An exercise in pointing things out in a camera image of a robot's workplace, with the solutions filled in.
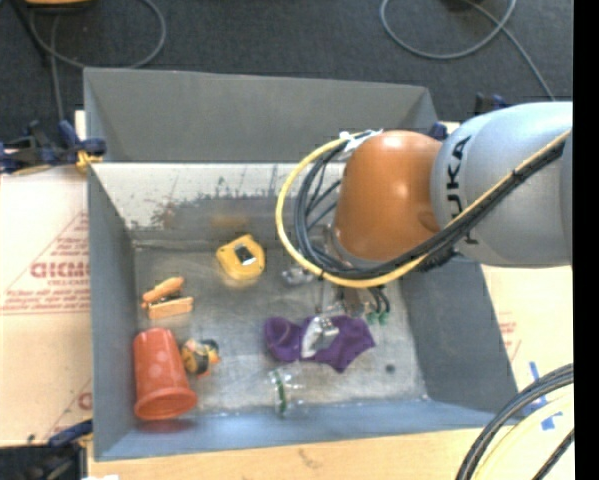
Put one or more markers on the yellow tape measure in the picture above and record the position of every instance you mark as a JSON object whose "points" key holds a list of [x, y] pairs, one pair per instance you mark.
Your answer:
{"points": [[239, 260]]}

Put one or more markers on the orange toy carrot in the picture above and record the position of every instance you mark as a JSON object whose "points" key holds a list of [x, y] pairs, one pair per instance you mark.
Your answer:
{"points": [[163, 289]]}

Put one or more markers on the small silver metal object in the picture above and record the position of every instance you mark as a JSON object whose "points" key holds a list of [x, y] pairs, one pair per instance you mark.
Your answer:
{"points": [[295, 275]]}

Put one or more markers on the pale wooden block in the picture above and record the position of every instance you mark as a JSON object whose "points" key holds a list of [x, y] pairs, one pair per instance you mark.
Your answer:
{"points": [[171, 308]]}

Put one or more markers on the yellow and black toy duck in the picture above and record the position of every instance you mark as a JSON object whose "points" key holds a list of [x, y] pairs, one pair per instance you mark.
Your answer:
{"points": [[199, 355]]}

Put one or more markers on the grey metal bin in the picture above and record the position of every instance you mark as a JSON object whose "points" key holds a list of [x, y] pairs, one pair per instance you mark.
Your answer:
{"points": [[239, 118]]}

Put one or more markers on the purple cloth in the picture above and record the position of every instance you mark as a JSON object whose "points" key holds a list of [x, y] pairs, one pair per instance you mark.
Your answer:
{"points": [[284, 340]]}

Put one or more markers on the brown cardboard board red print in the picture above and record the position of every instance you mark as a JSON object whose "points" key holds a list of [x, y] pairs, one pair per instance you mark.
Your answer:
{"points": [[39, 328]]}

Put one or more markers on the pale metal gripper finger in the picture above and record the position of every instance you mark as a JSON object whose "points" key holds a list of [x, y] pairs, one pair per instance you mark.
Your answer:
{"points": [[311, 340], [330, 332]]}

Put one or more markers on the clear glass with green print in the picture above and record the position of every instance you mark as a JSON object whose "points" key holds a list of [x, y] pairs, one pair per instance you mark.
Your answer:
{"points": [[284, 390]]}

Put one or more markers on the orange plastic cup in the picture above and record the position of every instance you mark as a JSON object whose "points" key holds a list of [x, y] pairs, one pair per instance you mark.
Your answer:
{"points": [[159, 373]]}

